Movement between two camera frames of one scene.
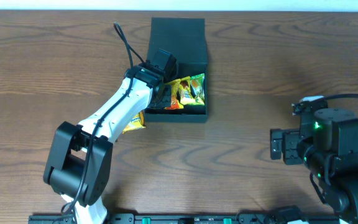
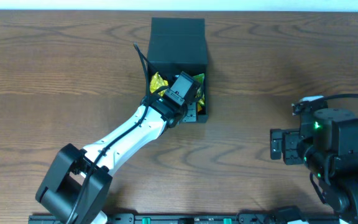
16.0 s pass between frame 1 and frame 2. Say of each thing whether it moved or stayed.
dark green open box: stayed
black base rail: stayed
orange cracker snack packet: moved
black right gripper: stayed
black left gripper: moved
